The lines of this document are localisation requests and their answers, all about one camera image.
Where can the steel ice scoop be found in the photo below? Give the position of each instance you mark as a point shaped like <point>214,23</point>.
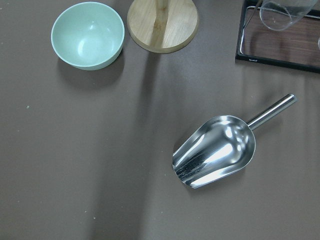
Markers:
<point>222,146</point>

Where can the wooden cup stand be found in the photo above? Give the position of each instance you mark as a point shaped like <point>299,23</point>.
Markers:
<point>162,26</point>

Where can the mint green bowl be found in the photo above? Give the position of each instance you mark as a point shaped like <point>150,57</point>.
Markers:
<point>88,35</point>

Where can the black glass rack tray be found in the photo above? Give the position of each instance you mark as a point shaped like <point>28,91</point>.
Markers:
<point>296,47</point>

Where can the wine glass upper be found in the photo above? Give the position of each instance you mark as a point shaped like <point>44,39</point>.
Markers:
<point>278,15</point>

